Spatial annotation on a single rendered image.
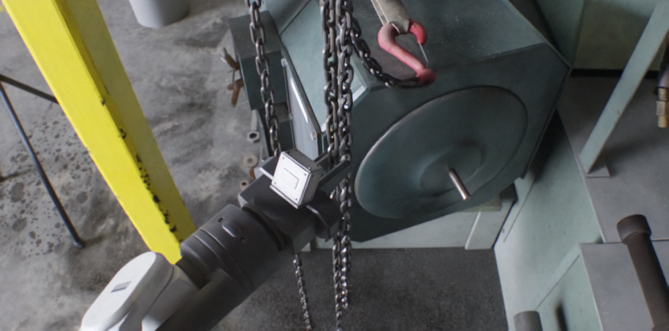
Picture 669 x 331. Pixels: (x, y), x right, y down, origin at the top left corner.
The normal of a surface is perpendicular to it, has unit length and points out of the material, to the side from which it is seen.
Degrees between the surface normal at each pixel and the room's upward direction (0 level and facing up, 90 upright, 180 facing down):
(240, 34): 0
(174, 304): 53
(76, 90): 90
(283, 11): 45
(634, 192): 0
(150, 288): 61
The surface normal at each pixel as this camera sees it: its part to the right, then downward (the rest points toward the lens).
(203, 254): -0.02, -0.64
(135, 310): 0.86, -0.32
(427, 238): -0.01, 0.76
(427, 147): 0.27, 0.68
